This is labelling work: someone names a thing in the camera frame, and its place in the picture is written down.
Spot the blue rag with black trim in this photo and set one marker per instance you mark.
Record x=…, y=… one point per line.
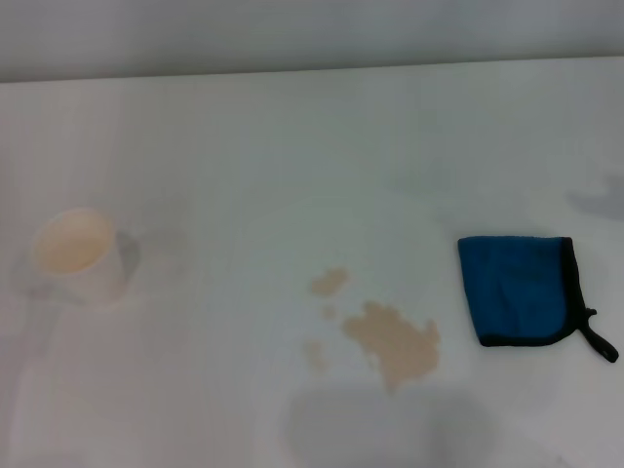
x=517, y=292

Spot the white paper cup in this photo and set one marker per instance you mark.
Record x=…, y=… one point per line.
x=80, y=256

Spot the large brown water stain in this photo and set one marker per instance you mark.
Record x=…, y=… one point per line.
x=400, y=346

